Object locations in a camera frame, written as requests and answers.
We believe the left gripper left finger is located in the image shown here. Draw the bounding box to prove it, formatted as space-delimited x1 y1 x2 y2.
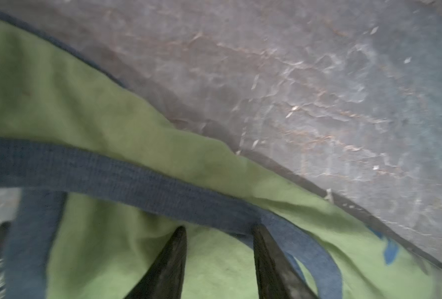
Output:
125 226 187 299

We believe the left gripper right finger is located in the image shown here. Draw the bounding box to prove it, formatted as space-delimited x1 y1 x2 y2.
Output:
253 224 317 299

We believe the green tank top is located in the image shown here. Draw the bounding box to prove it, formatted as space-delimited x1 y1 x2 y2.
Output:
0 11 442 299

